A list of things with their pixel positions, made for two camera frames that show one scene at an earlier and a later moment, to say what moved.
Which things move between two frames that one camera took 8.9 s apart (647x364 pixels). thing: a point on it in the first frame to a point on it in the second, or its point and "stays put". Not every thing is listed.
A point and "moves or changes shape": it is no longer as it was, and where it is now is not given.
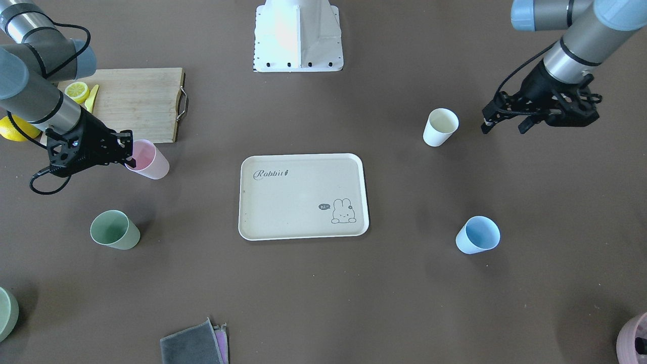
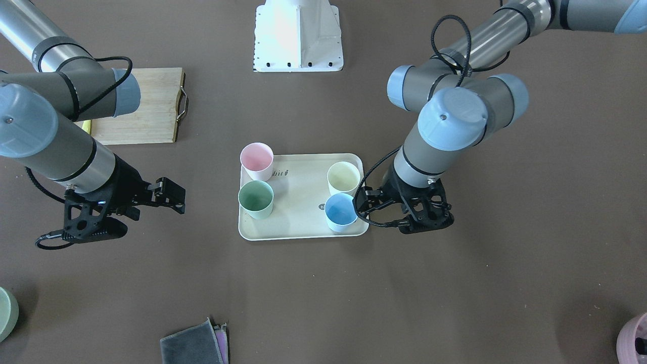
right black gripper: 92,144 to 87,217
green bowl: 9,312 stays put
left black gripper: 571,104 to 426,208
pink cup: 149,162 to 257,163
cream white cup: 442,124 moves or changes shape
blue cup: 478,234 to 340,213
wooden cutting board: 146,101 stays put
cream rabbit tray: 300,196 stays put
